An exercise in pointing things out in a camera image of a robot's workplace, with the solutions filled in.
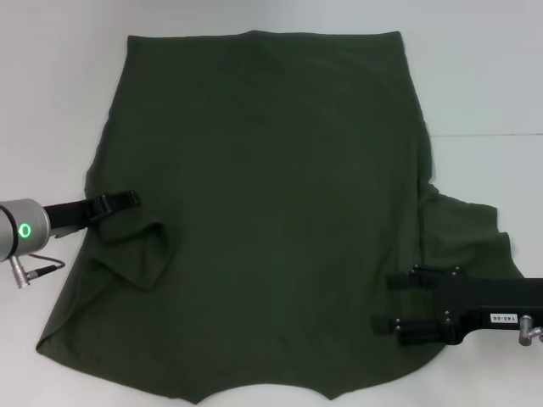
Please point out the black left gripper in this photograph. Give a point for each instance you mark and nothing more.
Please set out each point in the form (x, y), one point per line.
(70, 216)

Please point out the dark green shirt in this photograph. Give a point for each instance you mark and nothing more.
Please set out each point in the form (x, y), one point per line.
(275, 169)

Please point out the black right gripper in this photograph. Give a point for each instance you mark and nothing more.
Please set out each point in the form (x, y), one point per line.
(488, 303)

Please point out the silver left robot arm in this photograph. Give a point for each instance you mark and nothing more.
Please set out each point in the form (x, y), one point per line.
(21, 229)

